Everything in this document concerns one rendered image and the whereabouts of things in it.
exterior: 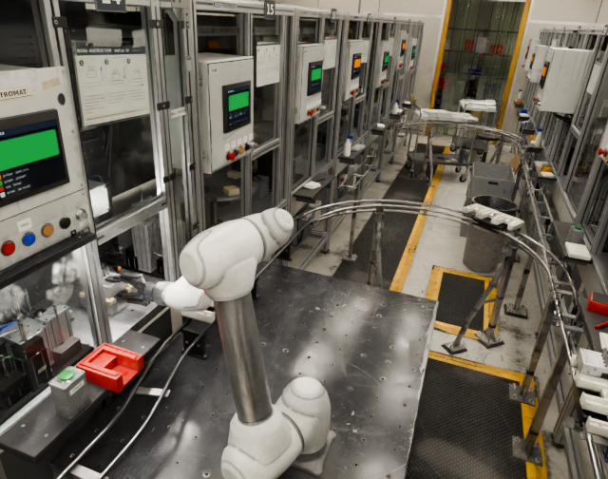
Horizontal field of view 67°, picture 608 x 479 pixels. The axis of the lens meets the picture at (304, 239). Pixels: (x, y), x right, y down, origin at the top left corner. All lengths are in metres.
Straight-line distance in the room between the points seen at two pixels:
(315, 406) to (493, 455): 1.48
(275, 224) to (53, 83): 0.68
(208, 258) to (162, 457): 0.81
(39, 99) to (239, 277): 0.68
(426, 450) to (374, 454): 0.99
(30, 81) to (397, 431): 1.54
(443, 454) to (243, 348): 1.66
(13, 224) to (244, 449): 0.83
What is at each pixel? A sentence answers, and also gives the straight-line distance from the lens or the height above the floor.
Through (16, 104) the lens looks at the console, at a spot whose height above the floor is 1.76.
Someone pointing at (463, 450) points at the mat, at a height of 0.01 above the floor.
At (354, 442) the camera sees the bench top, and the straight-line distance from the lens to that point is 1.72.
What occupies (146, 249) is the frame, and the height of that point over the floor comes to 1.04.
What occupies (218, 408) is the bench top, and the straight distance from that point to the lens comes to 1.81.
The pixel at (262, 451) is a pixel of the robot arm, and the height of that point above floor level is 0.92.
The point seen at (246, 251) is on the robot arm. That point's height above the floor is 1.45.
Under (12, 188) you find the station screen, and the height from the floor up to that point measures 1.57.
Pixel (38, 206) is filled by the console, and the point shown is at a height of 1.49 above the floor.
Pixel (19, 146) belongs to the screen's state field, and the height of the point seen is 1.66.
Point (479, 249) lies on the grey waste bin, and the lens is 4.33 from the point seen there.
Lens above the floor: 1.98
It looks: 26 degrees down
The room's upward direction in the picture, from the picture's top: 3 degrees clockwise
